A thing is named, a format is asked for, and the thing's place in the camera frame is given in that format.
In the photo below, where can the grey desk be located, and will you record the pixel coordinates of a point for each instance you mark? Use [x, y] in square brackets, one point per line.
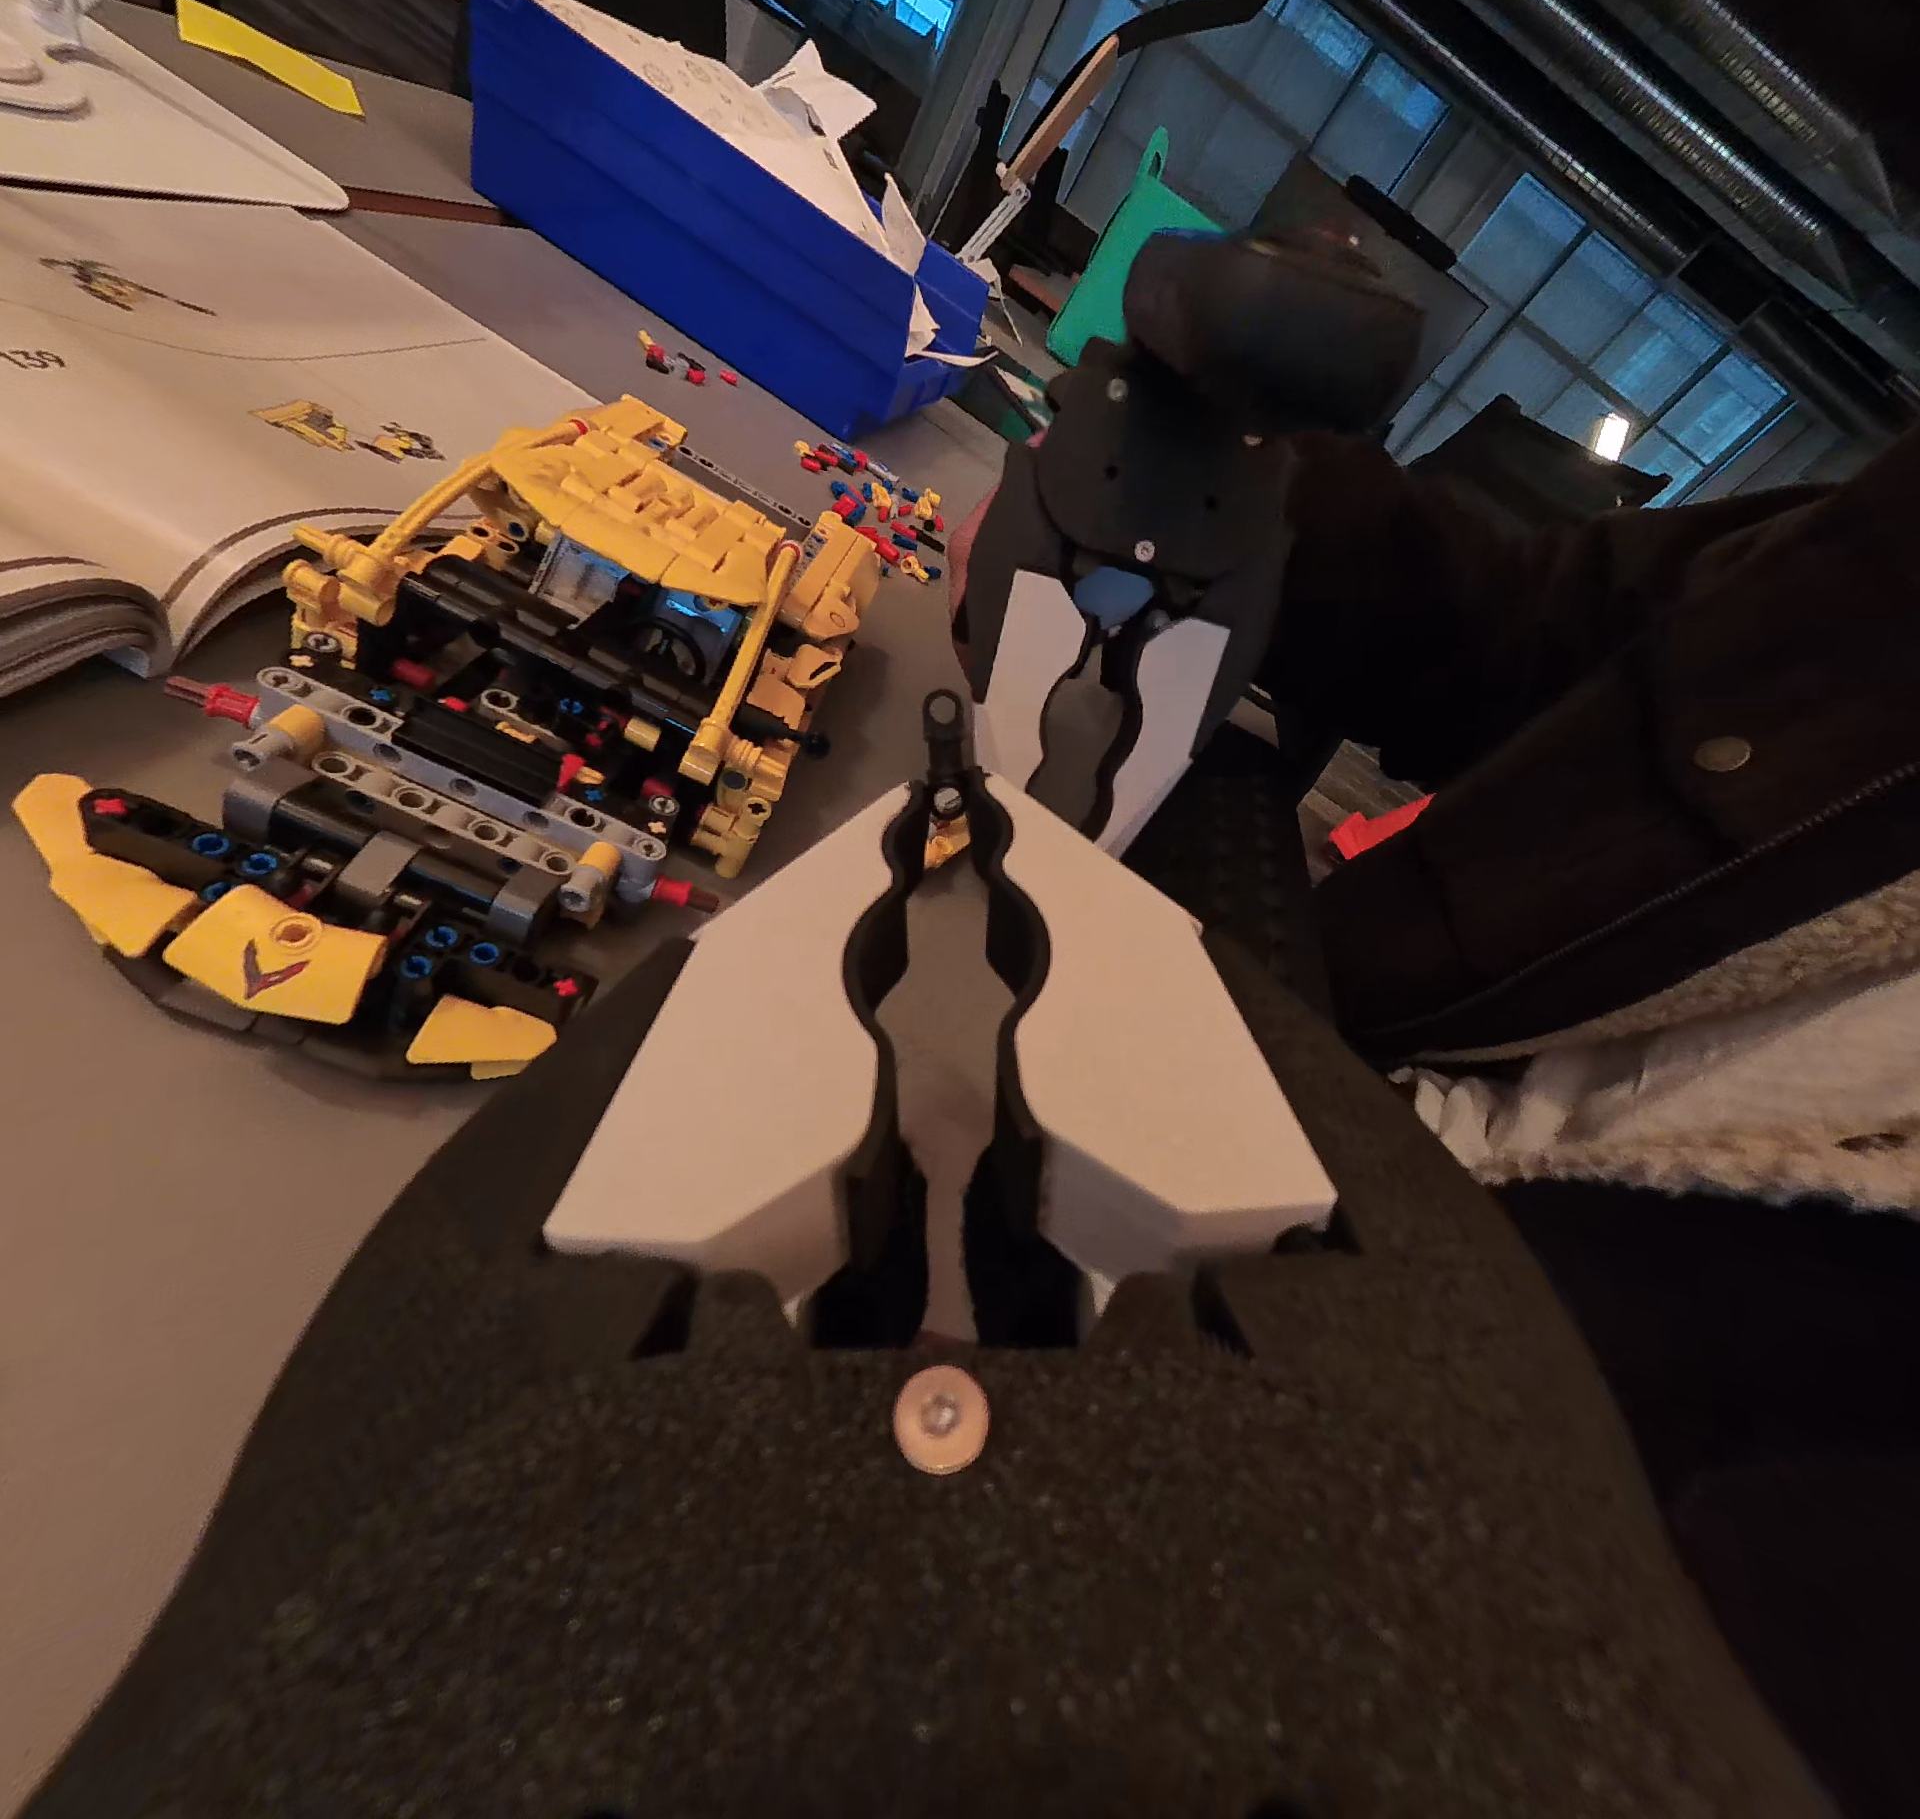
[178, 1250]

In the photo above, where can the green plastic carry case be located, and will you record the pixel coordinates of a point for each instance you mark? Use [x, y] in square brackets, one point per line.
[1136, 245]

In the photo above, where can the open instruction booklet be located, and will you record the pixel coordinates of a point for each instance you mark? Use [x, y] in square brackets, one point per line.
[178, 471]

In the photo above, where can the white crumpled papers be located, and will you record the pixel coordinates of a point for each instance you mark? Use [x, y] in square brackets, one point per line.
[763, 124]

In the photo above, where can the yellow sticky note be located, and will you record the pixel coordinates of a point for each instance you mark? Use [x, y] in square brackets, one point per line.
[272, 58]

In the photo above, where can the person's right forearm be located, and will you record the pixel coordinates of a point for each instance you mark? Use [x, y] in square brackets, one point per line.
[1563, 709]

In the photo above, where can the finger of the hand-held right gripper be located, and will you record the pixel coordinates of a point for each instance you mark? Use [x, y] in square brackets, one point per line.
[1177, 709]
[1036, 709]

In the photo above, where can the yellow black brick panel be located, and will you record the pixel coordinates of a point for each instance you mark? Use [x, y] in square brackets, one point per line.
[272, 951]

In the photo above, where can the yellow toy brick car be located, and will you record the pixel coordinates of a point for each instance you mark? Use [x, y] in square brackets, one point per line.
[572, 651]

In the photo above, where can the dark sherpa-lined jacket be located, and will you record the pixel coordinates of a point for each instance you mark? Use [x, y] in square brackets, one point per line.
[1709, 1052]

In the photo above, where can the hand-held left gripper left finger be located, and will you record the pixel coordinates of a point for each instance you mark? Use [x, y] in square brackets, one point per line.
[734, 1103]

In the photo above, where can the white board stand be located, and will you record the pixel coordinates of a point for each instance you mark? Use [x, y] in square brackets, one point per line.
[118, 109]

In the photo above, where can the blue plastic bin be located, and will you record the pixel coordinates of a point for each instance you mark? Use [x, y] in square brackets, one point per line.
[662, 187]

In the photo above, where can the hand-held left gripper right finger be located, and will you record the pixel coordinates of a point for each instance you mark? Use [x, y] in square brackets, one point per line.
[1157, 1103]

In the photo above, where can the scattered small brick pieces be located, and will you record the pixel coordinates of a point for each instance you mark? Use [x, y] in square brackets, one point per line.
[871, 487]

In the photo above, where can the curved black desk lamp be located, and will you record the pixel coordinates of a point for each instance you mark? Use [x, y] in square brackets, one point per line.
[1157, 34]

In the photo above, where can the black brick pin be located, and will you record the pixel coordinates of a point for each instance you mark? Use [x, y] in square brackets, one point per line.
[945, 753]

